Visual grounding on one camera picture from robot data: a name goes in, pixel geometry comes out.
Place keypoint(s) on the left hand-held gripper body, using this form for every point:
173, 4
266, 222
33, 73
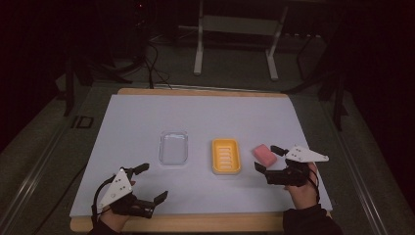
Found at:
116, 190

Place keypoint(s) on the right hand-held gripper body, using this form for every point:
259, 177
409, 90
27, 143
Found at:
305, 155

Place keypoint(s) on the pink soap bar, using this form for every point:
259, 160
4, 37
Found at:
265, 155

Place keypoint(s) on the person's left hand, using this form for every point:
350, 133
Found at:
115, 220

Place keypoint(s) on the person's right hand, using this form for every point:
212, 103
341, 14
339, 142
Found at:
304, 196

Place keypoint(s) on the yellow soap dish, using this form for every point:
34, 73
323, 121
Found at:
226, 156

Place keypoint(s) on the clear plastic container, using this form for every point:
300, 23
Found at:
173, 148

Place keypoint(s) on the wooden table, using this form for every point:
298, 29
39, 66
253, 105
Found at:
195, 222

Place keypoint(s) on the black tripod stand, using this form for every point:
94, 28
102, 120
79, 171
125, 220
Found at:
75, 75
337, 98

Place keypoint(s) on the white table mat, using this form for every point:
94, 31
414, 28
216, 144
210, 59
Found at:
195, 114

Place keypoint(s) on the white metal stand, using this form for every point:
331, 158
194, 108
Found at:
239, 24

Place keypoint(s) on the metal floor rail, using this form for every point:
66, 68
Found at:
29, 186
362, 182

